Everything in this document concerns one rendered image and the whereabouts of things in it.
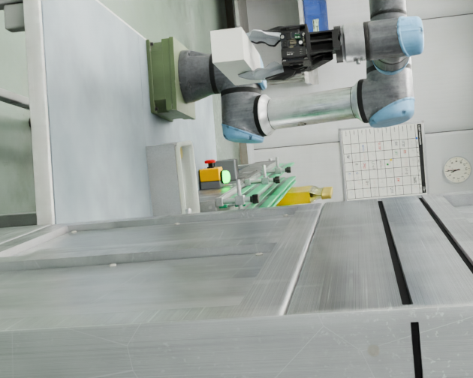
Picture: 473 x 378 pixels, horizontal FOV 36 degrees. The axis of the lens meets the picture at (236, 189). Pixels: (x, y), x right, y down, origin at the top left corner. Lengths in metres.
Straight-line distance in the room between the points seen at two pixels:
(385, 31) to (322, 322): 0.95
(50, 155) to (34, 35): 0.22
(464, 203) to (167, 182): 0.95
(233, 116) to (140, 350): 1.49
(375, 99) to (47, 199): 0.90
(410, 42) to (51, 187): 0.72
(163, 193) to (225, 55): 0.66
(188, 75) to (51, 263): 1.19
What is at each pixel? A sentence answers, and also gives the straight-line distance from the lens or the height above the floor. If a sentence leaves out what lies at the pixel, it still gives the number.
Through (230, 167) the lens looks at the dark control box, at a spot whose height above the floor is 0.82.
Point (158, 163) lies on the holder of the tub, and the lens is 1.95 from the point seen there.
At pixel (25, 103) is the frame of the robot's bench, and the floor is 0.20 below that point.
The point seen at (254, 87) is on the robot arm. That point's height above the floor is 1.04.
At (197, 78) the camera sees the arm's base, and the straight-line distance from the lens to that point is 2.07.
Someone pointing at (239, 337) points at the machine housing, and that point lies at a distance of 0.57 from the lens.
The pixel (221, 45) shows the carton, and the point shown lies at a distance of 1.40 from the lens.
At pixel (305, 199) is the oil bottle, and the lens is 3.38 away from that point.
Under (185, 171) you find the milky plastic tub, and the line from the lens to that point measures 2.10.
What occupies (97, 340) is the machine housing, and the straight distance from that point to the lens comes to 0.60.
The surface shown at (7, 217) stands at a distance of 2.49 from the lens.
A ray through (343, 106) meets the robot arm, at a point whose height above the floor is 1.28.
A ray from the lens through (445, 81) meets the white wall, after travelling 8.11.
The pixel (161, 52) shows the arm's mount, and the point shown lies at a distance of 2.07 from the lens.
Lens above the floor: 1.31
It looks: 10 degrees down
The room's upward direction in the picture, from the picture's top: 85 degrees clockwise
